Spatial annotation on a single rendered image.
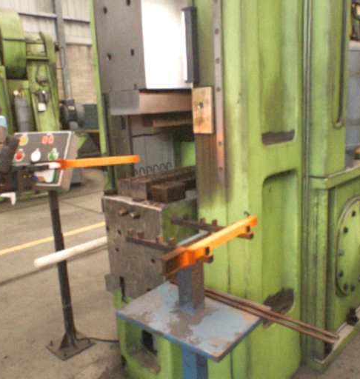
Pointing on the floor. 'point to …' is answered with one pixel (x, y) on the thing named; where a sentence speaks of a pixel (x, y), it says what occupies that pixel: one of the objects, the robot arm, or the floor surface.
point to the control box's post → (61, 263)
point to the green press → (29, 87)
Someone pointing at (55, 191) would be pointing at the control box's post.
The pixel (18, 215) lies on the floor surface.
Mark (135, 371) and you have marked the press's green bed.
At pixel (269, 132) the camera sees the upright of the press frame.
